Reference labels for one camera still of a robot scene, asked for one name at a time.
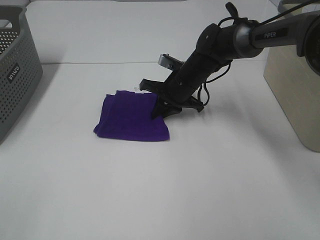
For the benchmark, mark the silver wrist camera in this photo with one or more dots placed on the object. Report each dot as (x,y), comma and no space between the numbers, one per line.
(169,62)

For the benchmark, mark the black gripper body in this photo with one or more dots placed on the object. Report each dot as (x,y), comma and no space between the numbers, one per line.
(179,86)

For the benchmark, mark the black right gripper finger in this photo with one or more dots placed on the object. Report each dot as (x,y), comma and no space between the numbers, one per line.
(157,105)

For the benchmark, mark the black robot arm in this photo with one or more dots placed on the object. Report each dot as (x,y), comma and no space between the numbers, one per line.
(218,46)

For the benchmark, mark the grey perforated plastic basket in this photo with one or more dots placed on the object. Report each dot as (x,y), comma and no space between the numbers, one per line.
(20,66)

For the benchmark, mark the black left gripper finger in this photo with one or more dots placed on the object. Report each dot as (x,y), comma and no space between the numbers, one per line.
(167,110)

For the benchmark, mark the purple towel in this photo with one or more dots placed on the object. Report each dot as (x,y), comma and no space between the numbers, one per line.
(127,116)

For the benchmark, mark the beige plastic basket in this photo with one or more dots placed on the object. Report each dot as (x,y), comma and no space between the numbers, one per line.
(296,87)

